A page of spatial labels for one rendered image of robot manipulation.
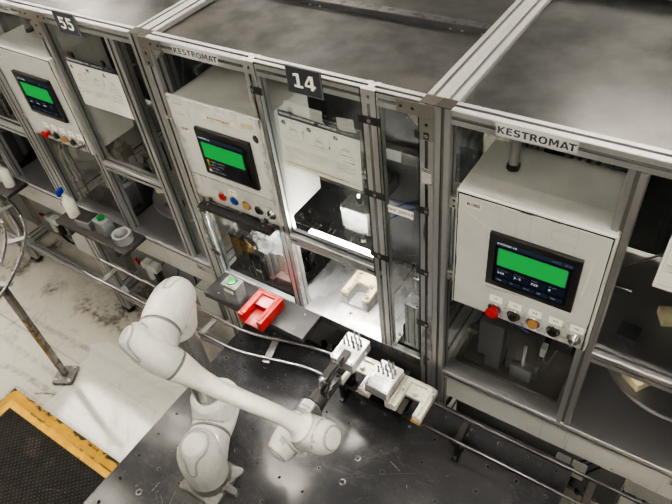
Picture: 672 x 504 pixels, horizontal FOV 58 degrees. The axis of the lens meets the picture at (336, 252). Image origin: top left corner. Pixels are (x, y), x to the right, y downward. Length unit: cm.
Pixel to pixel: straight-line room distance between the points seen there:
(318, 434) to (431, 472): 64
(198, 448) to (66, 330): 212
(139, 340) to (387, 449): 108
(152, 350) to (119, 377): 198
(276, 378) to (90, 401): 144
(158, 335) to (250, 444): 83
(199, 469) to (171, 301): 66
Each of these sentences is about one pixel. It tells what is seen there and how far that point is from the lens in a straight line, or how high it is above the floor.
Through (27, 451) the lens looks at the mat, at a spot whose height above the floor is 1.
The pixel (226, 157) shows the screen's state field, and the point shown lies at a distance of 218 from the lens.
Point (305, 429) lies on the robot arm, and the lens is 193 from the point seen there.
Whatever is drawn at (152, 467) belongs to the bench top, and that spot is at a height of 68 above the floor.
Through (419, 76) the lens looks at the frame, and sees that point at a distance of 175.
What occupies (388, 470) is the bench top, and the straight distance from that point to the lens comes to 242.
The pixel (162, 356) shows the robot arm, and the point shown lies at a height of 147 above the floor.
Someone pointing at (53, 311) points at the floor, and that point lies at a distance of 439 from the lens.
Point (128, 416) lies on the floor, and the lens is 365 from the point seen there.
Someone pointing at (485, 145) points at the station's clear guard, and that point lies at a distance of 161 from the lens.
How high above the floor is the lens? 286
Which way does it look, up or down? 44 degrees down
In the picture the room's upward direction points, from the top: 8 degrees counter-clockwise
